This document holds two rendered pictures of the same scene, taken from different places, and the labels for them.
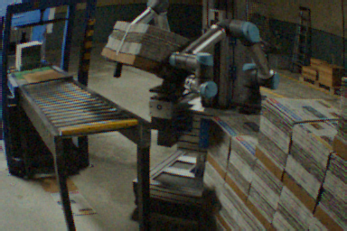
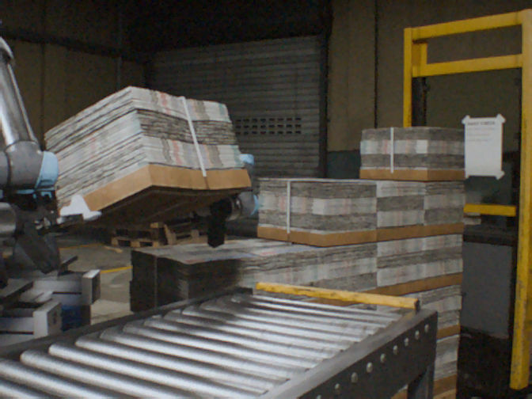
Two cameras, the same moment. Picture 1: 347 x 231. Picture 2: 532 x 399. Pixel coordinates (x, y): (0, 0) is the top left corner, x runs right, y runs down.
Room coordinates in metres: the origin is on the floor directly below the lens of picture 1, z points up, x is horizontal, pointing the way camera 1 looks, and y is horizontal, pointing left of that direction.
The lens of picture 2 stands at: (2.70, 1.73, 1.13)
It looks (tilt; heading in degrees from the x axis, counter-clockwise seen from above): 3 degrees down; 245
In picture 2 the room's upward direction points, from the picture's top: 1 degrees clockwise
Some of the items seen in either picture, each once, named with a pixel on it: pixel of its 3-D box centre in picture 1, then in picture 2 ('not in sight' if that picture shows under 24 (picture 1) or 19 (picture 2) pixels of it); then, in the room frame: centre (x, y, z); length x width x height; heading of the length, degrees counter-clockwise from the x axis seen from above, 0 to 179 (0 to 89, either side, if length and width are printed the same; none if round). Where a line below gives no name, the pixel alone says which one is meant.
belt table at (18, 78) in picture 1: (35, 79); not in sight; (3.27, 1.27, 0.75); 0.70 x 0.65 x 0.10; 34
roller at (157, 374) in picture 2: (61, 101); (148, 379); (2.43, 0.70, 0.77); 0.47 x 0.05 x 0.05; 124
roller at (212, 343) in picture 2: (70, 109); (218, 352); (2.27, 0.59, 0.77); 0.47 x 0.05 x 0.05; 124
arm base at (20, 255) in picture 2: (251, 92); (36, 242); (2.49, -0.45, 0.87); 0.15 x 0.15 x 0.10
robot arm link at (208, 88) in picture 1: (203, 87); (241, 205); (1.92, -0.12, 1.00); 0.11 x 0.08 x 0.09; 35
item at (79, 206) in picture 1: (71, 203); not in sight; (2.46, 0.71, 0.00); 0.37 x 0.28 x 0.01; 34
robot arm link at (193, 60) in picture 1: (201, 64); (239, 172); (1.93, -0.11, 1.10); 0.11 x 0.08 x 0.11; 48
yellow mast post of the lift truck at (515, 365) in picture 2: not in sight; (525, 201); (0.36, -0.48, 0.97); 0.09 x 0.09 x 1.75; 15
